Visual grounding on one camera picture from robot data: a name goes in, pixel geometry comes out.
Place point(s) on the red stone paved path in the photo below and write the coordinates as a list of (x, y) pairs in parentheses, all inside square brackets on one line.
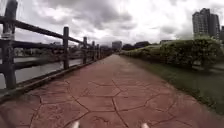
[(110, 83)]

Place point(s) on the small grey building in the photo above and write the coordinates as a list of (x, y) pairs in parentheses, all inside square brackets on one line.
[(117, 45)]

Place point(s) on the row of dark trees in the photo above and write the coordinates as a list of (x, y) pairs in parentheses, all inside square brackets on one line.
[(140, 45)]

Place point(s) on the robot's own part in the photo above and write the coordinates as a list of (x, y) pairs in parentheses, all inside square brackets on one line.
[(76, 125), (145, 125)]

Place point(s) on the green hedge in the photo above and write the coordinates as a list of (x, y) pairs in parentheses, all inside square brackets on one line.
[(186, 51)]

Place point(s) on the grey river water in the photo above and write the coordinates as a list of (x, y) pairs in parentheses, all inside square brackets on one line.
[(36, 70)]

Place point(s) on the river bank with buildings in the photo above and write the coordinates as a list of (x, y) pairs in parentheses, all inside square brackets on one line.
[(36, 52)]

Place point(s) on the grey concrete kerb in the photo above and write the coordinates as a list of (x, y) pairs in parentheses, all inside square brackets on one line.
[(33, 85)]

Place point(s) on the green grass strip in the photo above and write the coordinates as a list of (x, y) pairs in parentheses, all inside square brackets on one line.
[(200, 83)]

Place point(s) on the tall grey building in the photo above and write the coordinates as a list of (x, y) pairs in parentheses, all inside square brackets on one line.
[(205, 23)]

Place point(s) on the dark wooden rail fence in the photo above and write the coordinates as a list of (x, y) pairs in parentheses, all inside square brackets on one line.
[(66, 46)]

